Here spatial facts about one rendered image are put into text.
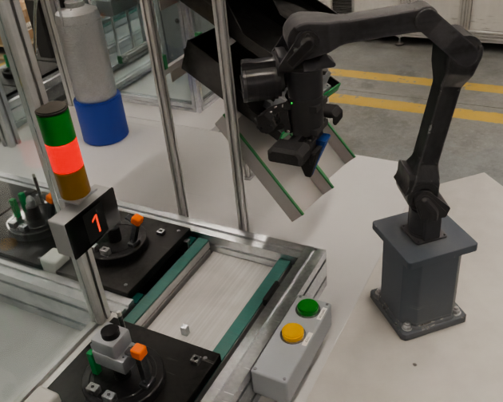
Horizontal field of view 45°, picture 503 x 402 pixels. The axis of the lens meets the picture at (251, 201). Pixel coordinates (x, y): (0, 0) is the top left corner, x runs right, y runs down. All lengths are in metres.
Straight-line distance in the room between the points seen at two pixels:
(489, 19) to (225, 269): 4.03
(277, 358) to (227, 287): 0.27
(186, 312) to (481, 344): 0.59
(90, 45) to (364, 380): 1.29
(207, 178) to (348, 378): 0.83
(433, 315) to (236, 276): 0.42
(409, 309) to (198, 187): 0.77
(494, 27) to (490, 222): 3.60
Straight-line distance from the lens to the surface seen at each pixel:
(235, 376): 1.08
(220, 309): 1.26
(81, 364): 1.15
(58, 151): 0.98
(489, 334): 1.31
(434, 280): 1.21
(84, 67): 1.99
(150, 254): 1.35
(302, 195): 1.40
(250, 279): 1.32
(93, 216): 1.05
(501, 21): 5.10
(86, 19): 1.95
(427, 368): 1.23
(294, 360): 1.09
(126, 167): 1.93
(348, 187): 1.70
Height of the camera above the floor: 1.78
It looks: 33 degrees down
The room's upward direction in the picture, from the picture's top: 6 degrees counter-clockwise
